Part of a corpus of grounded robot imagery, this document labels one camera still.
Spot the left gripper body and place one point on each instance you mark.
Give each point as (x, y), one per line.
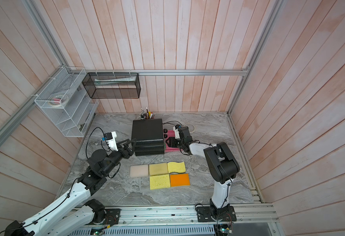
(124, 154)

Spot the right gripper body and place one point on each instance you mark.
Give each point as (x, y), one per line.
(180, 143)

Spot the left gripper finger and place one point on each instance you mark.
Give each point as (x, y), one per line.
(127, 143)
(130, 151)

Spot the white foam sponge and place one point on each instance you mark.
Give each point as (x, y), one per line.
(139, 171)

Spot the black drawer cabinet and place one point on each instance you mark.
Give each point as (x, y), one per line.
(149, 137)

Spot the orange and yellow sponge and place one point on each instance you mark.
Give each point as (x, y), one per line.
(179, 180)

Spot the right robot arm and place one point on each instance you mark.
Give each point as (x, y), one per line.
(223, 168)

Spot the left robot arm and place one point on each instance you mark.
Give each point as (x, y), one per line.
(75, 207)

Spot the tape roll on shelf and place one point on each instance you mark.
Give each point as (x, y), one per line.
(57, 100)

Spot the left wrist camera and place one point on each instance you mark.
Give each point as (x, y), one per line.
(109, 138)

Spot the black mesh wall basket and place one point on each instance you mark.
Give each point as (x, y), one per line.
(110, 85)

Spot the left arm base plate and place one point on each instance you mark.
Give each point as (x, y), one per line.
(107, 216)

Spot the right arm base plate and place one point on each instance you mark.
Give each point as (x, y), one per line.
(209, 214)

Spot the white wire wall shelf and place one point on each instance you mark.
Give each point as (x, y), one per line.
(74, 117)

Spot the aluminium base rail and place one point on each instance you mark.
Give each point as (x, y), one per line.
(186, 215)

